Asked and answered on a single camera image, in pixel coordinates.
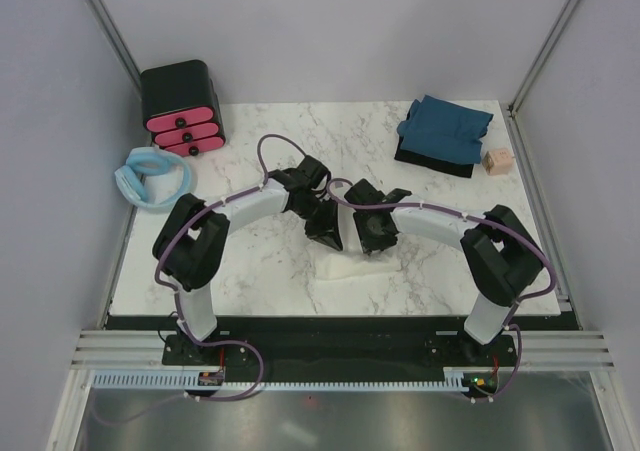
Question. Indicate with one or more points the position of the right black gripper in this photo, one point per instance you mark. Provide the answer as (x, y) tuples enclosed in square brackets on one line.
[(369, 244)]

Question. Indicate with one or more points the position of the black pink drawer box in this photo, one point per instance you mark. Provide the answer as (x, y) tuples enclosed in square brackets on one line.
[(180, 108)]

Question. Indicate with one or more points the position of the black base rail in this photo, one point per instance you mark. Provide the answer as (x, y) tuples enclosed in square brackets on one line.
[(243, 342)]

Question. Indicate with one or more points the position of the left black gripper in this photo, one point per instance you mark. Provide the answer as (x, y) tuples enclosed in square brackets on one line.
[(327, 231)]

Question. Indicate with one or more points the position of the white t shirt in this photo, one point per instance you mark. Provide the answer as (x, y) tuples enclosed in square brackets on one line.
[(351, 262)]

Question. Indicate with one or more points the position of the small pink cube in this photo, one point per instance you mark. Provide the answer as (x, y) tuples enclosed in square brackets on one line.
[(498, 161)]

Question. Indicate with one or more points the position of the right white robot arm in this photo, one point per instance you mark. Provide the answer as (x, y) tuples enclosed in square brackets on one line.
[(502, 257)]

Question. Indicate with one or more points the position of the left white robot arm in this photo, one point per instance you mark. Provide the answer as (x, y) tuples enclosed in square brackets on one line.
[(190, 246)]

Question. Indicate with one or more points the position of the folded teal t shirt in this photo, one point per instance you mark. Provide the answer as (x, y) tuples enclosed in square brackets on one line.
[(444, 131)]

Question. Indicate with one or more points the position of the white slotted cable duct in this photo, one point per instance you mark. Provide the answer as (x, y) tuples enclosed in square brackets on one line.
[(285, 378)]

